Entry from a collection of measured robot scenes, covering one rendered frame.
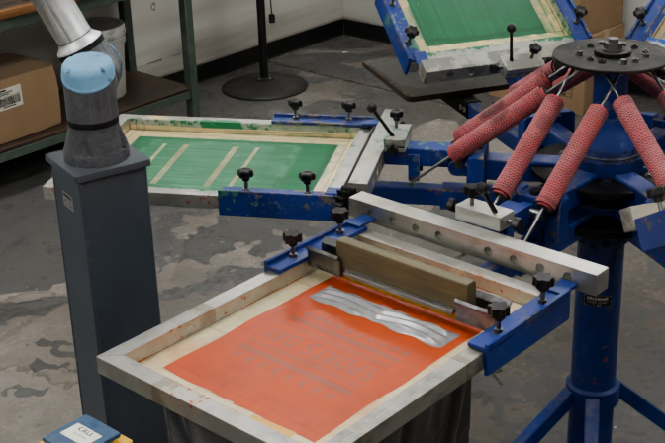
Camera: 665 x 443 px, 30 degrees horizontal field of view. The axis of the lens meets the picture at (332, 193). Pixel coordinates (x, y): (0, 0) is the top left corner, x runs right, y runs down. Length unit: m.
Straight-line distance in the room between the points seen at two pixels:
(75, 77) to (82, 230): 0.35
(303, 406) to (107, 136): 0.84
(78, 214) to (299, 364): 0.69
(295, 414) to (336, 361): 0.20
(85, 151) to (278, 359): 0.70
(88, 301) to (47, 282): 2.13
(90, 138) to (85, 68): 0.16
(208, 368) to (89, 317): 0.58
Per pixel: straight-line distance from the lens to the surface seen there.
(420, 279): 2.62
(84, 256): 2.91
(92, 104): 2.81
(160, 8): 7.12
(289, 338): 2.57
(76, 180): 2.81
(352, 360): 2.48
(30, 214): 5.76
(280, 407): 2.34
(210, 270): 5.04
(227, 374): 2.46
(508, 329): 2.48
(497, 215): 2.82
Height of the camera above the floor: 2.21
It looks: 23 degrees down
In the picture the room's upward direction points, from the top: 2 degrees counter-clockwise
